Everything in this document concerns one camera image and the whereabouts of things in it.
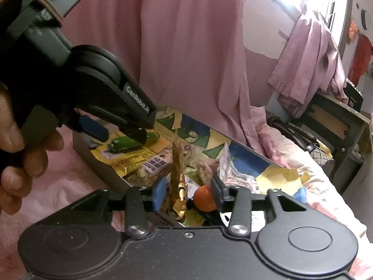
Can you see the pink curtain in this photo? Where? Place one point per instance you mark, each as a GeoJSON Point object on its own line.
{"type": "Point", "coordinates": [189, 49]}

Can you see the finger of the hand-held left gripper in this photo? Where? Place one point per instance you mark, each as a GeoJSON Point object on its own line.
{"type": "Point", "coordinates": [94, 128]}
{"type": "Point", "coordinates": [137, 102]}

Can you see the grey cardboard box cartoon lining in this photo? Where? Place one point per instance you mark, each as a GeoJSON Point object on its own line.
{"type": "Point", "coordinates": [180, 151]}

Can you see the gold foil snack wrapper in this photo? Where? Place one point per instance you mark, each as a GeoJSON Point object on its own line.
{"type": "Point", "coordinates": [177, 178]}

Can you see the dark wooden desk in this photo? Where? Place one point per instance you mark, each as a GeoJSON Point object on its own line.
{"type": "Point", "coordinates": [341, 128]}

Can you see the person's left hand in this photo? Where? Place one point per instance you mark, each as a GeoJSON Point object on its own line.
{"type": "Point", "coordinates": [17, 163]}

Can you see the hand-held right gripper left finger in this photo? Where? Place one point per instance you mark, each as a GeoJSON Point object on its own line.
{"type": "Point", "coordinates": [160, 194]}

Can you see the rice cracker packet barcode label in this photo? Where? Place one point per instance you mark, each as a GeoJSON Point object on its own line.
{"type": "Point", "coordinates": [158, 164]}

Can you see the pink hanging cloth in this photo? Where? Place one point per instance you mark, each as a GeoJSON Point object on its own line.
{"type": "Point", "coordinates": [311, 58]}

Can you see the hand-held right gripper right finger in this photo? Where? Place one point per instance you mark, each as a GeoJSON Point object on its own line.
{"type": "Point", "coordinates": [217, 191]}

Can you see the rice cracker packet red print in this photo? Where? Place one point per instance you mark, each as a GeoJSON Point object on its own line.
{"type": "Point", "coordinates": [205, 169]}

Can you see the red hanging cloth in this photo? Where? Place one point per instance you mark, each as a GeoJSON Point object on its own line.
{"type": "Point", "coordinates": [361, 58]}

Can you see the tangerine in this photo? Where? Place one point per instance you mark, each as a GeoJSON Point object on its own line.
{"type": "Point", "coordinates": [205, 198]}

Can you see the clear packet with green label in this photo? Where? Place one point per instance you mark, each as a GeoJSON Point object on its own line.
{"type": "Point", "coordinates": [237, 172]}

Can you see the green sausage stick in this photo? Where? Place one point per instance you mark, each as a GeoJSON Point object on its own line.
{"type": "Point", "coordinates": [125, 143]}

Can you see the pink floral blanket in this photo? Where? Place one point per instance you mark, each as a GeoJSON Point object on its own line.
{"type": "Point", "coordinates": [320, 186]}

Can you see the yellow snack packet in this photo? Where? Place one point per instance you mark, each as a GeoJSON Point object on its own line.
{"type": "Point", "coordinates": [128, 160]}

